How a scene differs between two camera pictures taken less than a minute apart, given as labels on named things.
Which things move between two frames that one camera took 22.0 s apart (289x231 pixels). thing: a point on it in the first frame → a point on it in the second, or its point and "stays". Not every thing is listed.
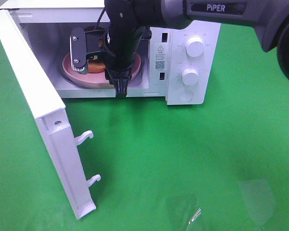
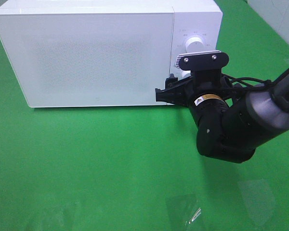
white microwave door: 48,108 → 88,59
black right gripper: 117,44 → 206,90
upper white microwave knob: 195,46 stays
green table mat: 230,164 stays
